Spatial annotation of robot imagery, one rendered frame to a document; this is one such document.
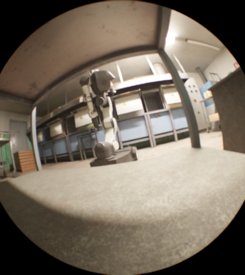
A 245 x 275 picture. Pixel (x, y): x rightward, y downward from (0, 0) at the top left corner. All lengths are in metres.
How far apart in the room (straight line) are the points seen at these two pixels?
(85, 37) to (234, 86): 0.70
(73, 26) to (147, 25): 0.35
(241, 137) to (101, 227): 0.56
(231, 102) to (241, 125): 0.11
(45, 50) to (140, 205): 0.69
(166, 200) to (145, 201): 0.04
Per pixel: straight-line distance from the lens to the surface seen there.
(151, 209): 0.16
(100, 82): 1.35
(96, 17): 0.53
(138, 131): 2.35
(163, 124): 2.45
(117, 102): 2.37
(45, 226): 0.20
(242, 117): 0.53
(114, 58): 0.63
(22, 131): 5.31
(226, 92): 0.56
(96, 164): 0.98
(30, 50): 0.63
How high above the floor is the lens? 0.33
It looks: 1 degrees up
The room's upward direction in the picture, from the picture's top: 12 degrees counter-clockwise
